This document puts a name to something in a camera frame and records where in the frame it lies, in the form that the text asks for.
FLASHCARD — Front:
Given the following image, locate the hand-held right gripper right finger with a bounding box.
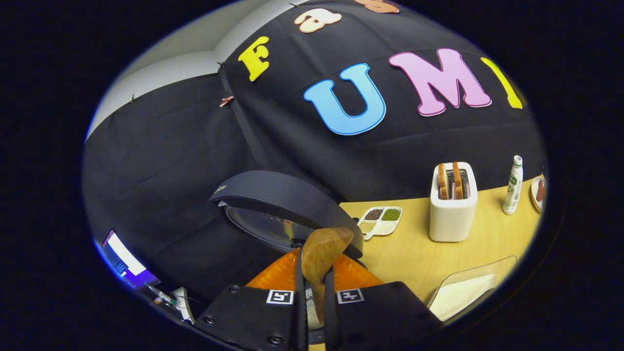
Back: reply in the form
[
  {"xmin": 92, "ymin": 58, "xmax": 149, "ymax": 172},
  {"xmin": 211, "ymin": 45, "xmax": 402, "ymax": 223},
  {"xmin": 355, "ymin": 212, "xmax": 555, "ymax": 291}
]
[{"xmin": 323, "ymin": 253, "xmax": 445, "ymax": 351}]

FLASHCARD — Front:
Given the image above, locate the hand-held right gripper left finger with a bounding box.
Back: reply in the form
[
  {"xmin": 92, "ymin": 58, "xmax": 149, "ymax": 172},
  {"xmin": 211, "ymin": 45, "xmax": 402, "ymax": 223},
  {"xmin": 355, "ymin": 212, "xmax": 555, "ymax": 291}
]
[{"xmin": 194, "ymin": 246, "xmax": 309, "ymax": 351}]

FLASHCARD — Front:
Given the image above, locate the brown wooden spoon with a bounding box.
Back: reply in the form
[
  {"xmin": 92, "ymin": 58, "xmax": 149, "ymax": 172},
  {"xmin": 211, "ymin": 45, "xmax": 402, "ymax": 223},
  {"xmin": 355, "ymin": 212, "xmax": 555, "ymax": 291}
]
[{"xmin": 301, "ymin": 227, "xmax": 355, "ymax": 325}]

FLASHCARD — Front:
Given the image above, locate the dark grey rice cooker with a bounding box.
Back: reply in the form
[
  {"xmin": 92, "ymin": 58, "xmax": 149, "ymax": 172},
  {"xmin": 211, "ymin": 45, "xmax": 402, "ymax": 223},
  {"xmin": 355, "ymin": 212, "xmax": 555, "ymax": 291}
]
[{"xmin": 207, "ymin": 170, "xmax": 364, "ymax": 344}]

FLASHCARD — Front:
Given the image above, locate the white rice heap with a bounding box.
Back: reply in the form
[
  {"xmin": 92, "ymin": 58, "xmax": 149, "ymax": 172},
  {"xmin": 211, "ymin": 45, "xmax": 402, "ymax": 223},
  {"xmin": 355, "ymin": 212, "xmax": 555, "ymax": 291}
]
[{"xmin": 430, "ymin": 274, "xmax": 498, "ymax": 321}]

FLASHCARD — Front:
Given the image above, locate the white divided bean dish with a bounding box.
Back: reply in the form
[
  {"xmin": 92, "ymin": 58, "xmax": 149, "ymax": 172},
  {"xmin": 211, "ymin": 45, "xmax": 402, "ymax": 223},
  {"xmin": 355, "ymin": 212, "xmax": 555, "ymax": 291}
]
[{"xmin": 357, "ymin": 206, "xmax": 403, "ymax": 240}]

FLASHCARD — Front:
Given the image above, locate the white toaster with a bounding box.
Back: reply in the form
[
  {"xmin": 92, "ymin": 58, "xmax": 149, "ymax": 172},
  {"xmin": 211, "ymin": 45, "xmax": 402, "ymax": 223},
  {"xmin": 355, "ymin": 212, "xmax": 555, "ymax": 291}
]
[{"xmin": 429, "ymin": 162, "xmax": 479, "ymax": 243}]

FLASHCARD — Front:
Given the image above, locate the clear plastic container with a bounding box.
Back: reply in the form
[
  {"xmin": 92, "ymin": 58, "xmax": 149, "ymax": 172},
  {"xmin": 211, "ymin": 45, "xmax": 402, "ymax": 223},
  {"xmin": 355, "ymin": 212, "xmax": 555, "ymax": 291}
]
[{"xmin": 428, "ymin": 255, "xmax": 517, "ymax": 322}]

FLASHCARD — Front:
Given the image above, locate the toast slice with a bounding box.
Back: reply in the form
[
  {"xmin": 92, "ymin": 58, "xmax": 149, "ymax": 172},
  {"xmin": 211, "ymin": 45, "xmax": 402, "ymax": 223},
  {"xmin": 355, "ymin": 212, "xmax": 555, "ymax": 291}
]
[
  {"xmin": 437, "ymin": 163, "xmax": 449, "ymax": 200},
  {"xmin": 452, "ymin": 161, "xmax": 464, "ymax": 199}
]

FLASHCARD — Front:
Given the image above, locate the computer monitor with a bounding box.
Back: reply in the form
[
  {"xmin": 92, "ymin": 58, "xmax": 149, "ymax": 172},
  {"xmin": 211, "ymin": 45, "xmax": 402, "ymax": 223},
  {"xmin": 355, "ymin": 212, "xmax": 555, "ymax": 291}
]
[{"xmin": 101, "ymin": 229, "xmax": 160, "ymax": 289}]

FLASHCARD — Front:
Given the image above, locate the black backdrop cloth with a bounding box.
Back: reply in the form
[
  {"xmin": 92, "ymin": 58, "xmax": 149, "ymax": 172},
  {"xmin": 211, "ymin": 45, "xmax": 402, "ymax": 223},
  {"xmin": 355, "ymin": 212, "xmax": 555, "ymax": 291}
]
[{"xmin": 83, "ymin": 0, "xmax": 546, "ymax": 303}]

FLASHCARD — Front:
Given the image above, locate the white drink bottle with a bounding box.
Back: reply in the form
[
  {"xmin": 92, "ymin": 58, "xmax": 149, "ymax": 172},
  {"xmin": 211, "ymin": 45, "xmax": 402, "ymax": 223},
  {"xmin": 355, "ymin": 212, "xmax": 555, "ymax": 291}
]
[{"xmin": 503, "ymin": 155, "xmax": 524, "ymax": 215}]

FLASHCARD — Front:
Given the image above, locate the white round plate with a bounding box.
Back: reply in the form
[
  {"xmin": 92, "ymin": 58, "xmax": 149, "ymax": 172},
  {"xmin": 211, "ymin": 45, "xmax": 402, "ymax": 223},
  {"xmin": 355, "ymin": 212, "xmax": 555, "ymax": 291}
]
[{"xmin": 530, "ymin": 175, "xmax": 546, "ymax": 214}]

